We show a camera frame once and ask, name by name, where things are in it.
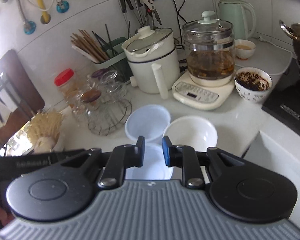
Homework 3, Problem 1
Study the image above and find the white electric cooking pot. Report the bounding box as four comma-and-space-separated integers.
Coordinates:
122, 26, 180, 99

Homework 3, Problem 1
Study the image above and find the green chopstick holder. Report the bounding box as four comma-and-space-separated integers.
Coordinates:
71, 29, 132, 82

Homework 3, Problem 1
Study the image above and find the red lid plastic jar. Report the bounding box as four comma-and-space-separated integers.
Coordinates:
54, 68, 80, 108

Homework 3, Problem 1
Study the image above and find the black induction cooktop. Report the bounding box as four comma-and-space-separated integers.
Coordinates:
262, 59, 300, 136

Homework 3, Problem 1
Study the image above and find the glass health kettle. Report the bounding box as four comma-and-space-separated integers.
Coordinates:
172, 10, 235, 111

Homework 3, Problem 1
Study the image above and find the bowl with dark tea leaves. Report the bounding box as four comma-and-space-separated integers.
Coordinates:
234, 67, 273, 103

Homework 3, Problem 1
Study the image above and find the person's hand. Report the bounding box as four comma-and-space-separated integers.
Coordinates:
0, 207, 14, 226

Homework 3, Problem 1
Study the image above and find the white bowl right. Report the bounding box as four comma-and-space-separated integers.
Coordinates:
164, 116, 218, 152

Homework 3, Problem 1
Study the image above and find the bowl with onion slices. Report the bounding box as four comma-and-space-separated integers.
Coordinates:
33, 134, 64, 154

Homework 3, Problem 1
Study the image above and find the mint green electric kettle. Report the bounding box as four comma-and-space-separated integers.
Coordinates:
218, 0, 256, 40

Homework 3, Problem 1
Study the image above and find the wire glass rack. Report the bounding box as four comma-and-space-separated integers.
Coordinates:
67, 69, 132, 136

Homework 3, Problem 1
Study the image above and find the small bowl with sauce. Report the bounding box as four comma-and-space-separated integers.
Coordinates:
235, 40, 256, 60

